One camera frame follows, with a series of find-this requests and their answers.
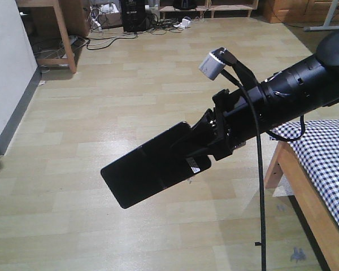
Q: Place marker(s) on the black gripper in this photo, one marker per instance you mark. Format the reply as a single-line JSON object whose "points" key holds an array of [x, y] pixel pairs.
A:
{"points": [[220, 130]]}

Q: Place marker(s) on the black smartphone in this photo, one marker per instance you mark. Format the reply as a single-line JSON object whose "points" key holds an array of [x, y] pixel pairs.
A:
{"points": [[151, 168]]}

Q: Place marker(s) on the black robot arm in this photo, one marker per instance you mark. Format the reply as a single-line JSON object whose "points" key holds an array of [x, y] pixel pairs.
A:
{"points": [[257, 107]]}

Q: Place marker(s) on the white desk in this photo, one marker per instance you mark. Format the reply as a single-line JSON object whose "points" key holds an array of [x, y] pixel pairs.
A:
{"points": [[325, 12]]}

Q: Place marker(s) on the white power strip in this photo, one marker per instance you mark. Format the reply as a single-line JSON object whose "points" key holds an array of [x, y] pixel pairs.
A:
{"points": [[185, 23]]}

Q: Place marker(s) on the black white checkered bedsheet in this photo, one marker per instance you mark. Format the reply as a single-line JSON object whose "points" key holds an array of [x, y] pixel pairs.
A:
{"points": [[318, 152]]}

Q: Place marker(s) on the black speaker box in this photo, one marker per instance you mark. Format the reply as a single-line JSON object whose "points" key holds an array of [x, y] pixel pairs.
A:
{"points": [[133, 15]]}

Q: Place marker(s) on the wooden cabinet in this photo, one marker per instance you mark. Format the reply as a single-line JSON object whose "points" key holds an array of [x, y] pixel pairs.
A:
{"points": [[286, 11]]}

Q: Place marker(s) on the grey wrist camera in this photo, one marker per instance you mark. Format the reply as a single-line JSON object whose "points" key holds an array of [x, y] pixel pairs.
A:
{"points": [[214, 63]]}

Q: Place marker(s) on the wooden bed frame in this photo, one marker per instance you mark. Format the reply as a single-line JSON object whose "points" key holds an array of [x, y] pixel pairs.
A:
{"points": [[321, 222]]}

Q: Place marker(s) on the wooden desk leg frame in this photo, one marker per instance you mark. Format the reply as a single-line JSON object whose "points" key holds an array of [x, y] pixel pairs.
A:
{"points": [[59, 19]]}

